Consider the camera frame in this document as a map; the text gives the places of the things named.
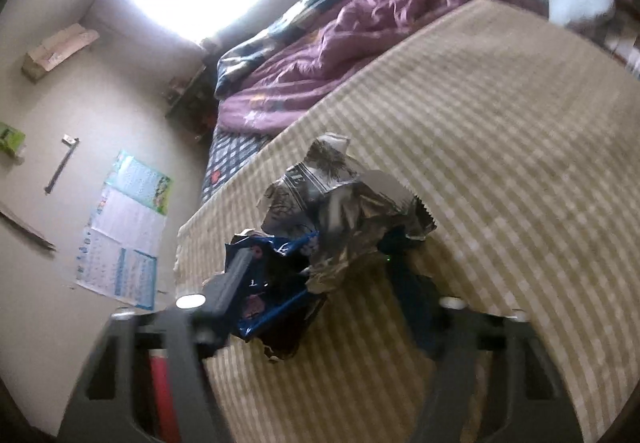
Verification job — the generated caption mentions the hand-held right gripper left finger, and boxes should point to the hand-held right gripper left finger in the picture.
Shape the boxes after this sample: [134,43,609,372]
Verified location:
[59,247,257,443]

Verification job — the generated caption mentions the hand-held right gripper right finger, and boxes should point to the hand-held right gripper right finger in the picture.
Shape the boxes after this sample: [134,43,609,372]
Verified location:
[387,265,585,443]

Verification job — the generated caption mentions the blue snack wrapper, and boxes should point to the blue snack wrapper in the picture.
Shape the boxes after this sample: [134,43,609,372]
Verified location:
[224,229,324,342]

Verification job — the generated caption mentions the dark brown wrapper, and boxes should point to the dark brown wrapper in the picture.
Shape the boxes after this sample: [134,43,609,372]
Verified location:
[259,295,326,365]

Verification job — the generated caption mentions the silver foil wrapper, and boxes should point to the silver foil wrapper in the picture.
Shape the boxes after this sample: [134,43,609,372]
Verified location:
[257,134,439,295]

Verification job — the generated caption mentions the blue plaid bed sheet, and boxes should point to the blue plaid bed sheet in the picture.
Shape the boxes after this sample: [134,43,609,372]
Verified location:
[199,127,274,207]

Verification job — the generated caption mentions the dark shelf unit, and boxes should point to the dark shelf unit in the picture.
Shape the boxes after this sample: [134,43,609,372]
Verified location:
[164,64,217,144]

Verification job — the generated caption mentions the striped beige mat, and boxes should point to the striped beige mat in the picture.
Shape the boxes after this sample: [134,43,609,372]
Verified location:
[174,0,640,443]

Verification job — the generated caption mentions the purple quilt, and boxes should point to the purple quilt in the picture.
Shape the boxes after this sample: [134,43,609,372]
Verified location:
[215,0,507,134]

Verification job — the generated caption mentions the green box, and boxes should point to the green box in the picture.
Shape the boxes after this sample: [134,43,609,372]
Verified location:
[0,121,28,160]

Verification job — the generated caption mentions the patchwork plaid blanket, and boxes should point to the patchwork plaid blanket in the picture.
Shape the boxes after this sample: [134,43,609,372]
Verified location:
[215,0,417,100]

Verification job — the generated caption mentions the cardboard box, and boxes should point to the cardboard box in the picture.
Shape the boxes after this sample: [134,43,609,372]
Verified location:
[21,23,102,84]

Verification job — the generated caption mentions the wall poster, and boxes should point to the wall poster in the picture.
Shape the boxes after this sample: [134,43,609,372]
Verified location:
[74,149,174,312]

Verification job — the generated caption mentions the wall mounted rod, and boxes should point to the wall mounted rod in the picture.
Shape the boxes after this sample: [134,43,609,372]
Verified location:
[43,134,82,197]

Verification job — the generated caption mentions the dark wall strip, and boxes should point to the dark wall strip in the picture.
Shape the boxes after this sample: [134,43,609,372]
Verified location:
[0,207,58,252]

